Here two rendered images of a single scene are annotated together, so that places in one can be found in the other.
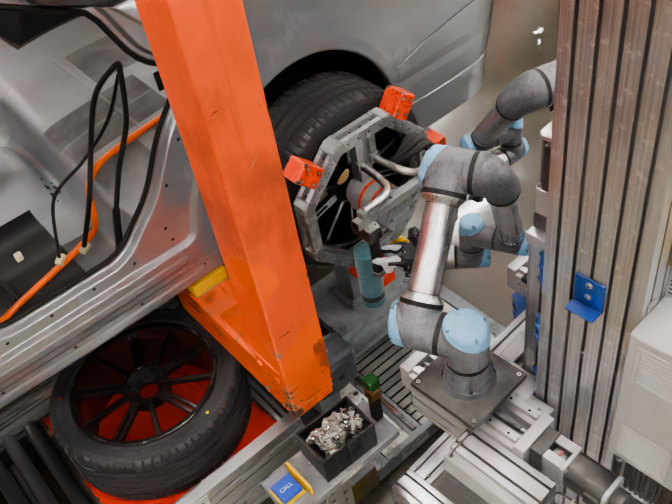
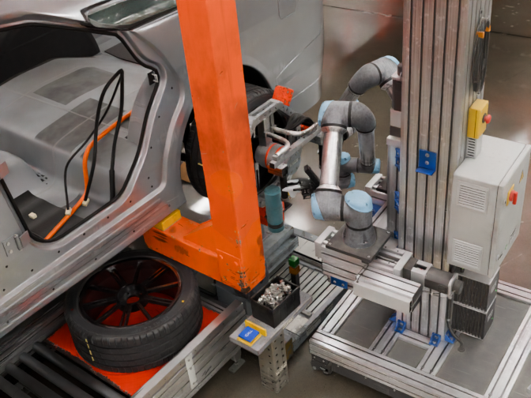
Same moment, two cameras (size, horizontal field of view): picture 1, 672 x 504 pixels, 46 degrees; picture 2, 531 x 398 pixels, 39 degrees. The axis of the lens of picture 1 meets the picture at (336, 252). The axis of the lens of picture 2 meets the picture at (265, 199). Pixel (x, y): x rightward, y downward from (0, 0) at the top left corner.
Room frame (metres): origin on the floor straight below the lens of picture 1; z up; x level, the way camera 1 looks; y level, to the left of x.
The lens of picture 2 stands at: (-1.10, 0.82, 2.92)
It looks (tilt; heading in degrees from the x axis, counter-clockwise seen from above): 36 degrees down; 344
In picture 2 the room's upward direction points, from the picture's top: 6 degrees counter-clockwise
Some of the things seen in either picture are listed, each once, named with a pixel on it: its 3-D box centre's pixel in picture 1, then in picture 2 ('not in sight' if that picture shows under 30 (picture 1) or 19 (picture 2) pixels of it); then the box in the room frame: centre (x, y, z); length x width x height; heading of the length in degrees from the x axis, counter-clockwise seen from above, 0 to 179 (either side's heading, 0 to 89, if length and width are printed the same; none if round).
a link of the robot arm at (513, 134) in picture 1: (507, 130); not in sight; (2.11, -0.64, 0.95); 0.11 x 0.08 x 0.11; 106
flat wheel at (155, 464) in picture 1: (153, 398); (134, 307); (1.73, 0.73, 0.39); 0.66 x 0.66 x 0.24
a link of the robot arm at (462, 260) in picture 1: (472, 255); (343, 180); (1.70, -0.41, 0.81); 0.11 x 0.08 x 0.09; 77
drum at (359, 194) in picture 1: (380, 200); (277, 157); (2.00, -0.18, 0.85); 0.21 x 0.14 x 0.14; 33
